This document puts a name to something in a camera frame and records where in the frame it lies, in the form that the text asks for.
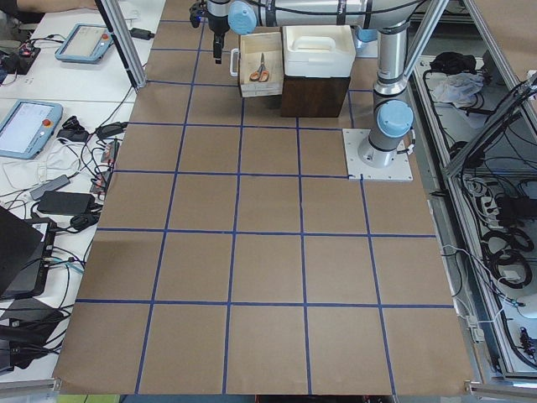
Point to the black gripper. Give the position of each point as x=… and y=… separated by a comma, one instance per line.
x=218, y=24

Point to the grey orange scissors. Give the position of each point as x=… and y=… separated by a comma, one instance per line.
x=261, y=74

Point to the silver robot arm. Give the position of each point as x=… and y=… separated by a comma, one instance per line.
x=382, y=22

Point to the dark wooden drawer cabinet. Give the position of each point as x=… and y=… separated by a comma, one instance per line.
x=313, y=97

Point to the white foam tray box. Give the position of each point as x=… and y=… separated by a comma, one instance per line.
x=318, y=51

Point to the blue teach pendant upper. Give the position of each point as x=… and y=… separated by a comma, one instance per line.
x=86, y=44

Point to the blue teach pendant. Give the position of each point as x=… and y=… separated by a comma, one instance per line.
x=86, y=44
x=28, y=127

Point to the blue teach pendant lower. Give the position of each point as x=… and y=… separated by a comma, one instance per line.
x=28, y=127

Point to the black power adapter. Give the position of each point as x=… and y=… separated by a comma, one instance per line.
x=65, y=203

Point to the black laptop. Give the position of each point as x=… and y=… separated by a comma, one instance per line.
x=25, y=245

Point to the aluminium frame post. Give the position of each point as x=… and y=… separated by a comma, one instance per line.
x=113, y=18

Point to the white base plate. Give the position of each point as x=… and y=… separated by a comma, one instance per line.
x=364, y=162

